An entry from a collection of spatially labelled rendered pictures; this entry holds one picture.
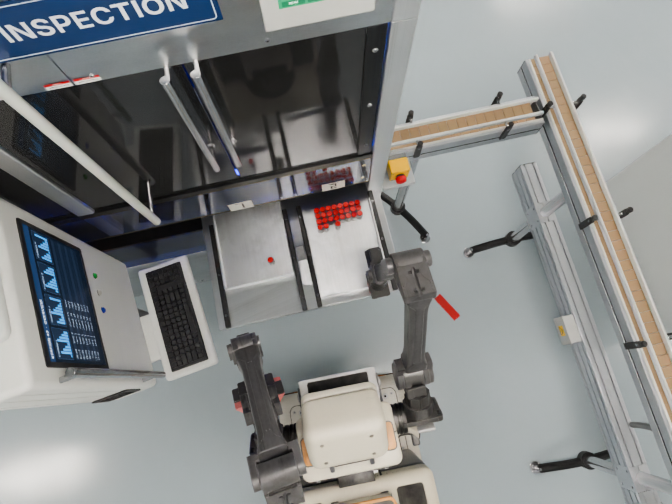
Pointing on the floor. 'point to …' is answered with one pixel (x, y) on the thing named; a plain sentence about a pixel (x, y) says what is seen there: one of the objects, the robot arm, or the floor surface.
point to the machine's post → (392, 85)
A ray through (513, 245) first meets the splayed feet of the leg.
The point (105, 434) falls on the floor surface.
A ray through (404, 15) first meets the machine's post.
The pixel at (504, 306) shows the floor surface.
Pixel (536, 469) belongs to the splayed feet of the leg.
